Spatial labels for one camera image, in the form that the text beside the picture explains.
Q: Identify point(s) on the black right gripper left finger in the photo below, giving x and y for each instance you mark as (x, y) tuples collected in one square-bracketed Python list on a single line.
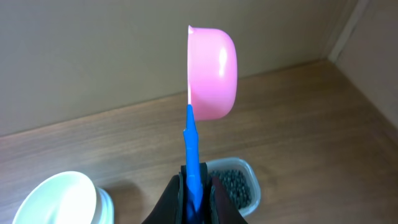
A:
[(170, 208)]

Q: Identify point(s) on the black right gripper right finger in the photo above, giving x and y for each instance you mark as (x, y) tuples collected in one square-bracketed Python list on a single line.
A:
[(217, 206)]

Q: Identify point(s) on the pink scoop blue handle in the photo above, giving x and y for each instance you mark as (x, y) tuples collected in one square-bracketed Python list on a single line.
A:
[(212, 73)]

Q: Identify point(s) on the white kitchen scale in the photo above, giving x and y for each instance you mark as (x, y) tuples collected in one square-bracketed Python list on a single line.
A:
[(104, 210)]

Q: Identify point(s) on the white bowl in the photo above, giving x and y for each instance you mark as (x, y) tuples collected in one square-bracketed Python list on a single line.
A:
[(67, 197)]

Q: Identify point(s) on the black beans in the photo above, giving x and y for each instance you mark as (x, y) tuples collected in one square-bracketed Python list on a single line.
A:
[(236, 186)]

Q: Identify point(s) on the clear plastic container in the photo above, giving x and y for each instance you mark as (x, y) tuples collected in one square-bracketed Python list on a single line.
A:
[(242, 165)]

